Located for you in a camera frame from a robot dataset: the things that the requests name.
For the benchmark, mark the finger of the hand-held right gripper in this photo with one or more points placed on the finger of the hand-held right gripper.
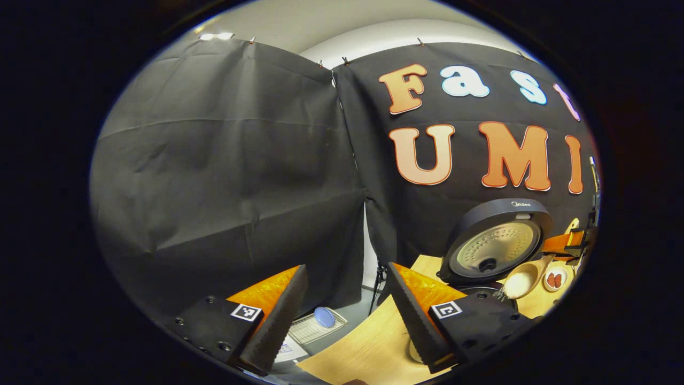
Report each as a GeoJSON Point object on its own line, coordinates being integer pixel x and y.
{"type": "Point", "coordinates": [561, 243]}

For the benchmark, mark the dark grey rice cooker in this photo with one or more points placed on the dark grey rice cooker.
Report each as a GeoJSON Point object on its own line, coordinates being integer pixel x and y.
{"type": "Point", "coordinates": [481, 219]}

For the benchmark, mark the blue oval object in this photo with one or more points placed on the blue oval object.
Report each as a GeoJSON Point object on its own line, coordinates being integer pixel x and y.
{"type": "Point", "coordinates": [324, 317]}

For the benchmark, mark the white round plate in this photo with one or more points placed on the white round plate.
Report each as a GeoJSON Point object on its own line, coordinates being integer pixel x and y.
{"type": "Point", "coordinates": [564, 272]}

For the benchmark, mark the black backdrop cloth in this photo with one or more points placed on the black backdrop cloth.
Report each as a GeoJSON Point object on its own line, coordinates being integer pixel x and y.
{"type": "Point", "coordinates": [224, 176]}

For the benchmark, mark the black tripod stand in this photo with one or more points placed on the black tripod stand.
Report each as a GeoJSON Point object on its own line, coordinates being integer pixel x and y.
{"type": "Point", "coordinates": [378, 278]}

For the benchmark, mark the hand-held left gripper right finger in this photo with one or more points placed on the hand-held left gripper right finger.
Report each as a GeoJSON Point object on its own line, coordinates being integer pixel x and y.
{"type": "Point", "coordinates": [409, 321]}

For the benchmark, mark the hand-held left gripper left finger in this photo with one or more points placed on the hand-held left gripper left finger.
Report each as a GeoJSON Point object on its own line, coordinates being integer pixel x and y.
{"type": "Point", "coordinates": [278, 326]}

